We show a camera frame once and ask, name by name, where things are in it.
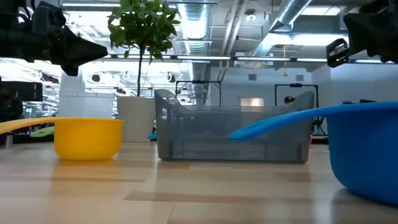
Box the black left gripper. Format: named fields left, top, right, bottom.
left=0, top=1, right=108, bottom=77

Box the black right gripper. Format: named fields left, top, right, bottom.
left=325, top=0, right=398, bottom=68

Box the yellow measuring cup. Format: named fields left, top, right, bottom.
left=0, top=116, right=124, bottom=161

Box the grey translucent plastic basket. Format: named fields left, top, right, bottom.
left=154, top=88, right=315, bottom=164

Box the ceiling light strip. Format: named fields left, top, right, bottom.
left=295, top=57, right=329, bottom=63
left=176, top=55, right=232, bottom=61

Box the black rectangular box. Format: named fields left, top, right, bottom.
left=0, top=81, right=44, bottom=102

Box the dark background equipment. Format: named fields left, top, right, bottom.
left=341, top=98, right=377, bottom=105

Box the yellow hanging cone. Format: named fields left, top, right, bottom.
left=282, top=45, right=289, bottom=78

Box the green leafy plant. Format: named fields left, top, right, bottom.
left=107, top=0, right=182, bottom=97

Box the smooth silver ventilation duct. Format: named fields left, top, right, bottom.
left=248, top=0, right=313, bottom=58

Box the black frame station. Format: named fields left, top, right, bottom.
left=274, top=83, right=320, bottom=110
left=175, top=80, right=222, bottom=106

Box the corrugated silver ventilation duct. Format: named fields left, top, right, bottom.
left=178, top=2, right=213, bottom=57

